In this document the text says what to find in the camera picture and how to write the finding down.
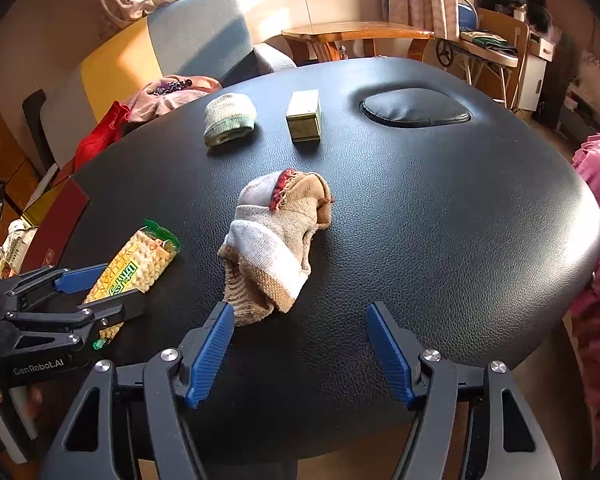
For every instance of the wooden shelf desk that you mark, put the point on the wooden shelf desk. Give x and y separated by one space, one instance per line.
500 54

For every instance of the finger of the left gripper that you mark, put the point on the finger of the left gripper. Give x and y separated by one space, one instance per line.
65 279
85 317

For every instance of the pink brown cloth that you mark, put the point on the pink brown cloth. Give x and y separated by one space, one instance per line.
168 93

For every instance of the green yellow small box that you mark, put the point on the green yellow small box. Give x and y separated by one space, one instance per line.
303 116

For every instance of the black headrest cushion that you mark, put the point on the black headrest cushion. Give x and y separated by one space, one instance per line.
414 108

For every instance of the green rolled sock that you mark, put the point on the green rolled sock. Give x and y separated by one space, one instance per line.
227 118

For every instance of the beige white sock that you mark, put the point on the beige white sock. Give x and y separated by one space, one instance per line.
266 249

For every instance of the cracker pack green wrapper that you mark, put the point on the cracker pack green wrapper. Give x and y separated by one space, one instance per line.
138 264

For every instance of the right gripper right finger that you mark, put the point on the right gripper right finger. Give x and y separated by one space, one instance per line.
503 438

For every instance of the red gift box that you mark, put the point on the red gift box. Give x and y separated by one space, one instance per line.
39 237

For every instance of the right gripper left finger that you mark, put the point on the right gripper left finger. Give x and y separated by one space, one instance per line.
174 380

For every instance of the wooden table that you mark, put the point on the wooden table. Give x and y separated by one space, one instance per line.
323 39

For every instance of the grey armchair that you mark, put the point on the grey armchair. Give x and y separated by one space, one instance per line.
187 38

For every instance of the red cloth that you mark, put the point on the red cloth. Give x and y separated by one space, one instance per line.
108 131

